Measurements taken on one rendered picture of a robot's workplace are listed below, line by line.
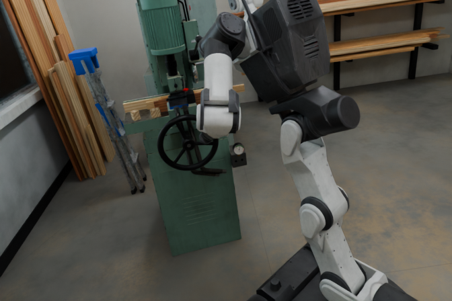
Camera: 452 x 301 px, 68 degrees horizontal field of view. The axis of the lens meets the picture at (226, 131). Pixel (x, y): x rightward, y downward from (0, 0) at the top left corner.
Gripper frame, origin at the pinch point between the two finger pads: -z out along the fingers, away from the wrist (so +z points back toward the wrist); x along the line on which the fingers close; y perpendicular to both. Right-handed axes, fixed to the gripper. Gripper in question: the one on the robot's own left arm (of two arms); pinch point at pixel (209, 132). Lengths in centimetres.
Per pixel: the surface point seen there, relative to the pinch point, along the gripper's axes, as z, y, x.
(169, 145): -29.0, 14.1, -13.4
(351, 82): -255, -120, 191
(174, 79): -23.3, 30.1, 16.5
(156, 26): -7, 49, 30
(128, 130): -22.7, 34.4, -18.2
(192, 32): -33, 39, 47
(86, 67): -84, 95, 3
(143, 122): -21.4, 30.4, -11.0
